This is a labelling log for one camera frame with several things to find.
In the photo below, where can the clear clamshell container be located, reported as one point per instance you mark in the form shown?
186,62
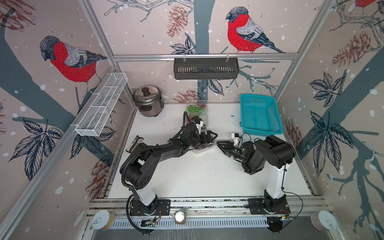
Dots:
203,105
200,148
204,117

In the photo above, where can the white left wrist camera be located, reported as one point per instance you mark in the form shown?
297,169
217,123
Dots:
199,124

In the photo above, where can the teal plastic basket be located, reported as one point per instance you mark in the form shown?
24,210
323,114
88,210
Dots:
260,115

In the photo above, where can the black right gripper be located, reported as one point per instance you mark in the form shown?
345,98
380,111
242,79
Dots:
226,150

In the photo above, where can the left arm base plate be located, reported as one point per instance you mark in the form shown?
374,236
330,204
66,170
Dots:
156,208

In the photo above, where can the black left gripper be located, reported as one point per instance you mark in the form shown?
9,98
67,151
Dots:
208,133

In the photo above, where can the brown snack packet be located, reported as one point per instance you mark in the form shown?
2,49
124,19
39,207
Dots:
137,140

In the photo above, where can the green grape bunch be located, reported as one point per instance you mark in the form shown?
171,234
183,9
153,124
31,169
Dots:
196,109

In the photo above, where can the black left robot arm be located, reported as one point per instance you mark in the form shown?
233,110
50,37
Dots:
138,169

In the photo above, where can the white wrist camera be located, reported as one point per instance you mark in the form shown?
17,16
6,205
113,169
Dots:
236,138
199,124

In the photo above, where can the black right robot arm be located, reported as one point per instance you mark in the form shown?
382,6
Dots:
254,155

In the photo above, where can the white wire mesh shelf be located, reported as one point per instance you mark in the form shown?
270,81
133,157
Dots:
93,122

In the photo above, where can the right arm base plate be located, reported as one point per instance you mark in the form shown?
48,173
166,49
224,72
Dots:
260,206

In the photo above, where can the black hanging wire basket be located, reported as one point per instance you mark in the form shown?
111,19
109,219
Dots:
206,68

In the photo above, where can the small round silver light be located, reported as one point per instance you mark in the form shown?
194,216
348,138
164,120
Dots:
180,217

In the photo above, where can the white tape roll right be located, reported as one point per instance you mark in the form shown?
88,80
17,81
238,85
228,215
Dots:
324,221

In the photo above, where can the silver rice cooker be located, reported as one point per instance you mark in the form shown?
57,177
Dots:
148,100

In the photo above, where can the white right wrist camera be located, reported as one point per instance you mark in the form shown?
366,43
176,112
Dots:
236,138

